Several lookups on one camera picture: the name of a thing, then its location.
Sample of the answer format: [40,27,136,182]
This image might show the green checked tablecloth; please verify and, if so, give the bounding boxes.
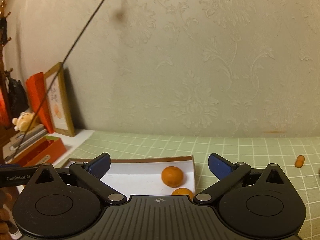
[55,130,319,239]

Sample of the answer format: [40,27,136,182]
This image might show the small plush toy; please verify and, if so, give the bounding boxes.
[12,112,36,132]

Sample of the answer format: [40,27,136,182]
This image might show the black power cable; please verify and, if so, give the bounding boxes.
[4,0,118,160]

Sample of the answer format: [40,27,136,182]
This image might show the wood framed picture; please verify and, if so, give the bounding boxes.
[44,62,75,137]

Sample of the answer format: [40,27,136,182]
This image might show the red gift box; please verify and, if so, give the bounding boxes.
[9,136,67,167]

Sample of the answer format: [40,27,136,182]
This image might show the tangerine at right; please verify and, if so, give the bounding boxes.
[161,166,184,188]

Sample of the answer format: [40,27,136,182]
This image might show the operator left hand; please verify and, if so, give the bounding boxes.
[0,190,12,239]

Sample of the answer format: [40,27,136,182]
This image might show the smooth orange near gripper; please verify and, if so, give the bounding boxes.
[171,187,194,200]

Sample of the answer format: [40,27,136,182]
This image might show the shallow white cardboard box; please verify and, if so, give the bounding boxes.
[62,156,195,198]

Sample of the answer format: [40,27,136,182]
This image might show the stack of books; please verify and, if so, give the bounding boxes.
[3,124,48,163]

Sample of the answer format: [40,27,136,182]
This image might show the red folder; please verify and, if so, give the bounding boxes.
[25,72,54,133]

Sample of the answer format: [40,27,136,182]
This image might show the small kumquat far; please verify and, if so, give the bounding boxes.
[295,155,305,168]

